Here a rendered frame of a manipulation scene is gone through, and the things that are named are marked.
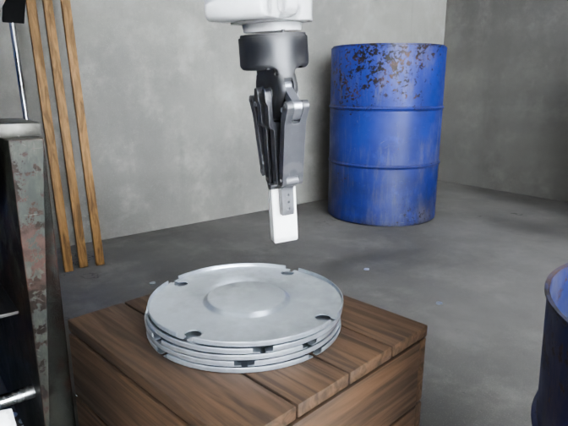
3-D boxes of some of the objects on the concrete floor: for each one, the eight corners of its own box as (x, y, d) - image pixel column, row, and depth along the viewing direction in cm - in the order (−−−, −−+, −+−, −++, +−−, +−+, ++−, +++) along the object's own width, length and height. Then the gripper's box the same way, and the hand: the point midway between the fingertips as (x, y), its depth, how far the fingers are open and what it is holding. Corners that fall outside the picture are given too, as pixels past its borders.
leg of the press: (118, 470, 97) (69, -58, 75) (53, 499, 90) (-21, -73, 68) (12, 307, 167) (-30, 9, 145) (-30, 317, 160) (-80, 6, 138)
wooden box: (414, 516, 86) (428, 324, 78) (239, 701, 60) (232, 445, 52) (254, 411, 114) (252, 261, 105) (87, 508, 88) (66, 319, 79)
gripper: (330, 25, 51) (336, 251, 58) (283, 33, 63) (292, 220, 70) (259, 29, 48) (274, 264, 56) (222, 35, 60) (239, 229, 67)
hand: (282, 212), depth 62 cm, fingers closed
